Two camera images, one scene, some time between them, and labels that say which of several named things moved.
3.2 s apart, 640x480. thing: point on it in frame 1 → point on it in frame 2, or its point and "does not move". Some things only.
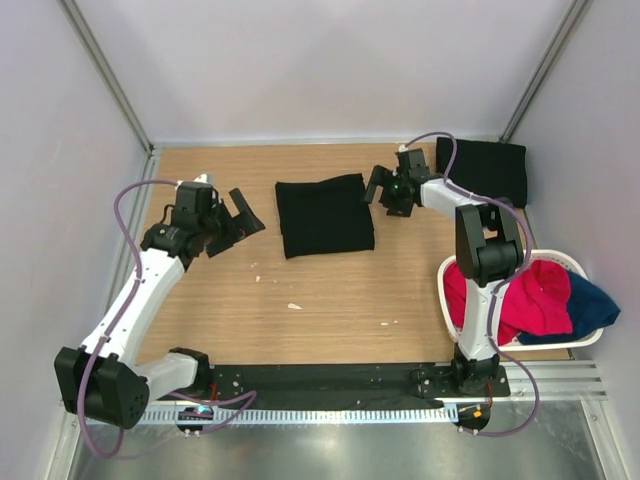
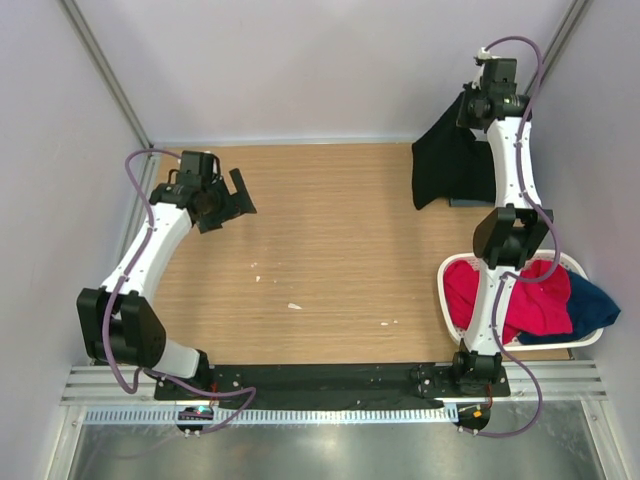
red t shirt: [536, 302] does not move
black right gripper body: [392, 196] → [467, 108]
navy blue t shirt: [589, 309] does not move
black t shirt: [324, 217] → [448, 162]
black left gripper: [245, 221] → [236, 204]
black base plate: [344, 385] does not move
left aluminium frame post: [71, 9] does not move
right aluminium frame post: [571, 19] does not move
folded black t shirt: [494, 169] does not move
